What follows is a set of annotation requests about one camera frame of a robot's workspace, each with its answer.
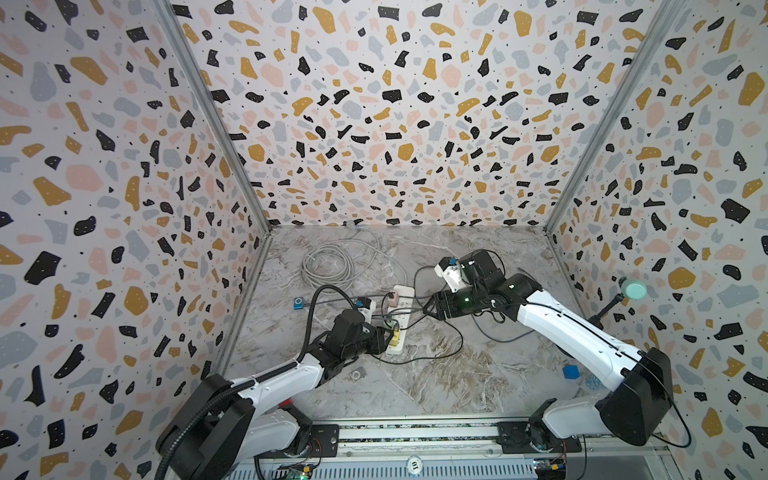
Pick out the white power strip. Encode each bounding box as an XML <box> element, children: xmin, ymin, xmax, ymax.
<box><xmin>381</xmin><ymin>285</ymin><xmax>418</xmax><ymax>355</ymax></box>

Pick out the dark grey yellow-plug cable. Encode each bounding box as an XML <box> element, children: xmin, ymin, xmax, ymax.
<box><xmin>410</xmin><ymin>263</ymin><xmax>538</xmax><ymax>345</ymax></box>

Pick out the pink USB charger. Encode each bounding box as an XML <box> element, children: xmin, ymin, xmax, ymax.
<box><xmin>387</xmin><ymin>291</ymin><xmax>399</xmax><ymax>307</ymax></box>

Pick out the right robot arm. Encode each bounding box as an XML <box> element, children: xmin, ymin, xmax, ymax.
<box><xmin>427</xmin><ymin>249</ymin><xmax>678</xmax><ymax>452</ymax></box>

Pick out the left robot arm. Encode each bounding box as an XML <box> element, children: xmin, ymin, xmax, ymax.
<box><xmin>154</xmin><ymin>285</ymin><xmax>394</xmax><ymax>479</ymax></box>

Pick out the blue cube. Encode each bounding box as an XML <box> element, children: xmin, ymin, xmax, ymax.
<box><xmin>562</xmin><ymin>364</ymin><xmax>581</xmax><ymax>380</ymax></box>

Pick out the clear plastic packet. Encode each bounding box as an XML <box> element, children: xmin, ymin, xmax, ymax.
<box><xmin>584</xmin><ymin>374</ymin><xmax>604</xmax><ymax>391</ymax></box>

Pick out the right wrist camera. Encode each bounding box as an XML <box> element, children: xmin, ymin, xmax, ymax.
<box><xmin>434</xmin><ymin>257</ymin><xmax>468</xmax><ymax>293</ymax></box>

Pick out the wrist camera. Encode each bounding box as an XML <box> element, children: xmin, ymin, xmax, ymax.
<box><xmin>434</xmin><ymin>257</ymin><xmax>468</xmax><ymax>293</ymax></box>
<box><xmin>355</xmin><ymin>296</ymin><xmax>377</xmax><ymax>323</ymax></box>

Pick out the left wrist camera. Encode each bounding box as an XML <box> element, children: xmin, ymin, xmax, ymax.
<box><xmin>355</xmin><ymin>296</ymin><xmax>377</xmax><ymax>323</ymax></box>

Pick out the grey power strip cable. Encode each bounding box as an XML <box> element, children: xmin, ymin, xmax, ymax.
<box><xmin>299</xmin><ymin>226</ymin><xmax>409</xmax><ymax>290</ymax></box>

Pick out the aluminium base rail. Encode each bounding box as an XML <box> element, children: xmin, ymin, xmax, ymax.
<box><xmin>157</xmin><ymin>416</ymin><xmax>673</xmax><ymax>480</ymax></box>

